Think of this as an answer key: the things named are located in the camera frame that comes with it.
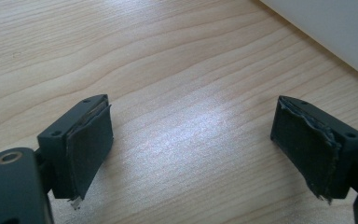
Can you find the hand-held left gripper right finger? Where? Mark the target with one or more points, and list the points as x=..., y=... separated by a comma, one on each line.
x=313, y=146

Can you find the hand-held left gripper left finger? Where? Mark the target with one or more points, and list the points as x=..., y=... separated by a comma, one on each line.
x=80, y=146

